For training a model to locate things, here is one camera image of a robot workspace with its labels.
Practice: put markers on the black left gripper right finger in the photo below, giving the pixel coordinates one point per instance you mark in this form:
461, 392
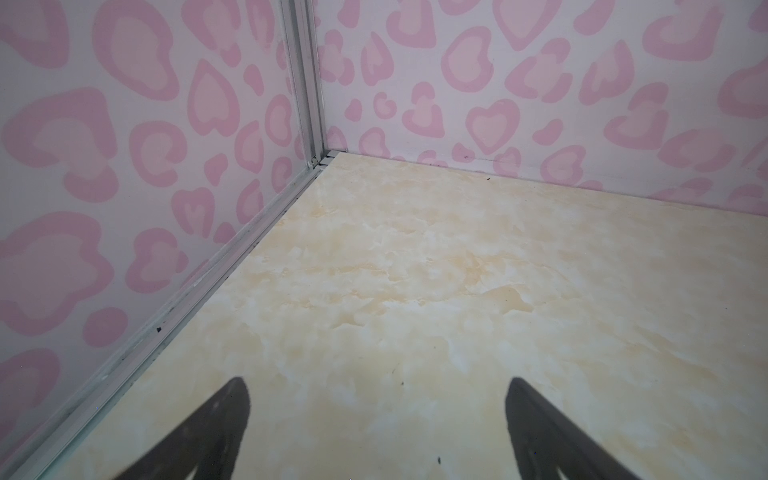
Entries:
548, 445

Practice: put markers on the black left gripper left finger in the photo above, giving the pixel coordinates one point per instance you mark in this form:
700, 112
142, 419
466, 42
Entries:
203, 446

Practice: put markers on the aluminium floor edge rail left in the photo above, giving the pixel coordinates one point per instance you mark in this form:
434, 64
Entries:
53, 441

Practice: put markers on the aluminium corner frame post left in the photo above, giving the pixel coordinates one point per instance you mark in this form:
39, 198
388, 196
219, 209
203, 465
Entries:
301, 40

